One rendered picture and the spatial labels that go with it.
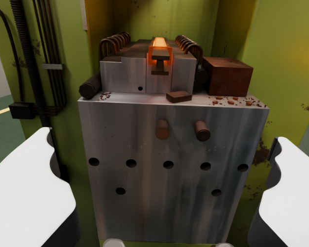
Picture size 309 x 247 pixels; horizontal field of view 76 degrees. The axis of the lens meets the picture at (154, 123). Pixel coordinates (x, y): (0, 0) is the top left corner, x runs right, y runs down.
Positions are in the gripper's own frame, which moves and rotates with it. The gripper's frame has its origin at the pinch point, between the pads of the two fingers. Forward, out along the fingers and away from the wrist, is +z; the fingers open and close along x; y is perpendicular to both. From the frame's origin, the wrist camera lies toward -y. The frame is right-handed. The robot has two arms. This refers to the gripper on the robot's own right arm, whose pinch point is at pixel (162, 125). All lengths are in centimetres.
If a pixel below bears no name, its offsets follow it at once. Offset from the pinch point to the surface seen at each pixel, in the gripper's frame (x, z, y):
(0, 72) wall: -216, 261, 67
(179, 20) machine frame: 8, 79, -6
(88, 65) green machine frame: -19.6, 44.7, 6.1
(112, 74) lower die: -9.8, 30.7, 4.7
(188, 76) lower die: 6.2, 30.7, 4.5
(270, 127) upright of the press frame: 36, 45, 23
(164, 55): 0.6, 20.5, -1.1
